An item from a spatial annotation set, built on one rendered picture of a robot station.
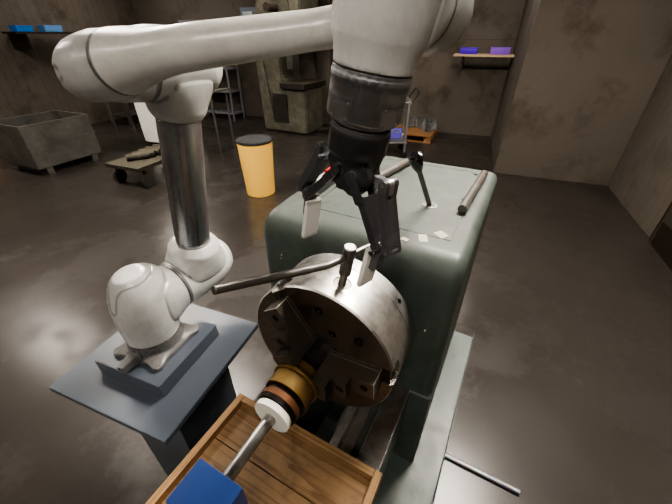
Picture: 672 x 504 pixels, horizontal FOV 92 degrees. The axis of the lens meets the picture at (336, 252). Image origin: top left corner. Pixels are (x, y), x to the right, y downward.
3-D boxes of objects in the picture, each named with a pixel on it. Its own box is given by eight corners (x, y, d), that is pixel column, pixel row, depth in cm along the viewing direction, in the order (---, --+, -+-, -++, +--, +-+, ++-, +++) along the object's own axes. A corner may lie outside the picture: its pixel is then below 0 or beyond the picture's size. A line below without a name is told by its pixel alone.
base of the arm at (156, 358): (100, 365, 96) (92, 352, 93) (158, 315, 113) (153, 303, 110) (147, 385, 91) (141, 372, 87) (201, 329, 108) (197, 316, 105)
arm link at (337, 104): (374, 80, 31) (361, 142, 34) (429, 79, 36) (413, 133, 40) (314, 57, 35) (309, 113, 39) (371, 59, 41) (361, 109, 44)
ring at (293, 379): (282, 344, 61) (249, 383, 54) (325, 364, 57) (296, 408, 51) (286, 375, 66) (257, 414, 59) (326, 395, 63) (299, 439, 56)
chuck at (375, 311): (278, 332, 86) (285, 237, 67) (386, 395, 77) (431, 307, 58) (256, 357, 80) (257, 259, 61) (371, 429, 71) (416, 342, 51)
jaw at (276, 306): (310, 330, 69) (280, 284, 66) (327, 327, 66) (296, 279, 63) (279, 369, 61) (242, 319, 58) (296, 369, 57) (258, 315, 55)
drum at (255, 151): (284, 189, 409) (279, 136, 373) (264, 201, 379) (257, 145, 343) (258, 183, 424) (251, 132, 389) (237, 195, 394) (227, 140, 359)
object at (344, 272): (340, 288, 62) (350, 240, 55) (347, 295, 61) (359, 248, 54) (331, 292, 61) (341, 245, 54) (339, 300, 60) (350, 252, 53)
